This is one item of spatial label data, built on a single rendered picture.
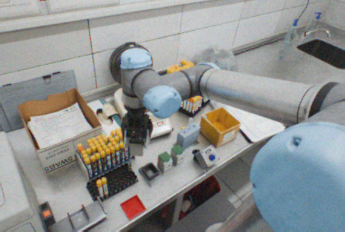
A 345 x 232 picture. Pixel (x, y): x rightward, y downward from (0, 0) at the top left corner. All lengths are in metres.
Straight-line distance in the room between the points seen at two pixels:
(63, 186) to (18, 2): 0.67
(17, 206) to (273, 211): 0.55
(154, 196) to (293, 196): 0.75
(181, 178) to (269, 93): 0.66
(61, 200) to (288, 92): 0.83
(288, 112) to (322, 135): 0.18
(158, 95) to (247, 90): 0.18
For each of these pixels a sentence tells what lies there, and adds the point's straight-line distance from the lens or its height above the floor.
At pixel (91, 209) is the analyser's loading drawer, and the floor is 0.91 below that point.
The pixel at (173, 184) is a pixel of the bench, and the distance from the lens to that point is 1.01.
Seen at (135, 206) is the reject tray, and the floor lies 0.88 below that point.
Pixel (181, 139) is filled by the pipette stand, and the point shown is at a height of 0.95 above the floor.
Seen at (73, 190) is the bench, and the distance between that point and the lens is 1.02.
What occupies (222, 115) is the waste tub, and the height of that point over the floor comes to 0.94.
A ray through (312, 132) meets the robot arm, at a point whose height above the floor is 1.57.
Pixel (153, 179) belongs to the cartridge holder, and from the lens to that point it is 1.00.
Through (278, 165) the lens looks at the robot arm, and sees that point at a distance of 0.27.
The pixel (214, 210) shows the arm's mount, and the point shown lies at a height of 0.95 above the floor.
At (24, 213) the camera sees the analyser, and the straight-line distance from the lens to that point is 0.69.
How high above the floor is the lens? 1.73
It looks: 40 degrees down
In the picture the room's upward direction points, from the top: 7 degrees clockwise
